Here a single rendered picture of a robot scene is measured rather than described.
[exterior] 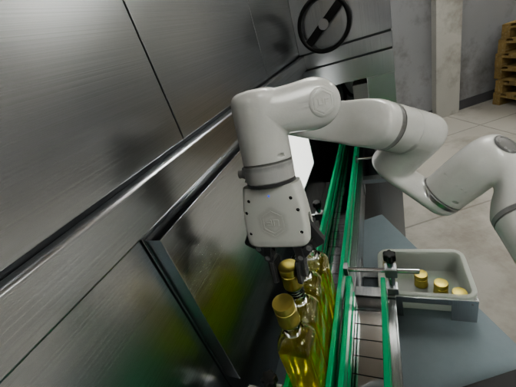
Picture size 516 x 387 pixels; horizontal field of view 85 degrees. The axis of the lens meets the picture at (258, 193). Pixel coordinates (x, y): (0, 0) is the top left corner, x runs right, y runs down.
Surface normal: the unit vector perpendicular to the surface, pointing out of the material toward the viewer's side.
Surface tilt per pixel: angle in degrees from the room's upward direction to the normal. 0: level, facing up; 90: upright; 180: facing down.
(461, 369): 0
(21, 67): 90
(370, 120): 56
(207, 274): 90
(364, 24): 90
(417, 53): 90
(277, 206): 74
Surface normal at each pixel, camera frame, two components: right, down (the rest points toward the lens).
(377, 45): -0.32, 0.53
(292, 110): 0.17, 0.24
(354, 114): -0.66, -0.07
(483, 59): 0.13, 0.44
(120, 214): 0.90, -0.08
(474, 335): -0.29, -0.84
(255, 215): -0.44, 0.28
